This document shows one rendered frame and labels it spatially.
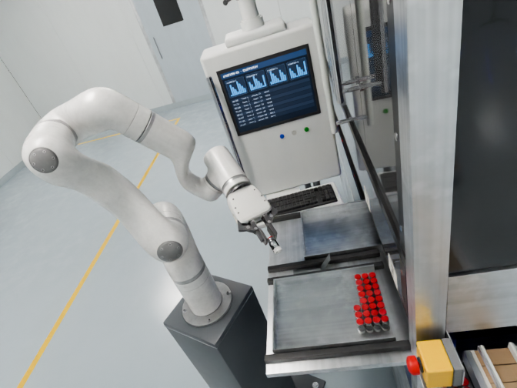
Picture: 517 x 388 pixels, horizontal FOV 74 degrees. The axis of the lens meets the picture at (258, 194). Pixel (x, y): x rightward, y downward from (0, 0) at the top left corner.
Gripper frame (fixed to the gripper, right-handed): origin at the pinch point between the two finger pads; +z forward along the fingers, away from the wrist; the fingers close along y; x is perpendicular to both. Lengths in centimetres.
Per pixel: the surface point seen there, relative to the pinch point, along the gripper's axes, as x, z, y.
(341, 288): -27.9, 17.2, -20.0
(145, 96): -346, -494, -59
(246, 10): 9, -87, -42
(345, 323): -23.6, 27.0, -12.6
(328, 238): -36.7, -2.4, -31.4
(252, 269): -159, -46, -26
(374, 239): -30, 8, -43
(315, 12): 23, -52, -47
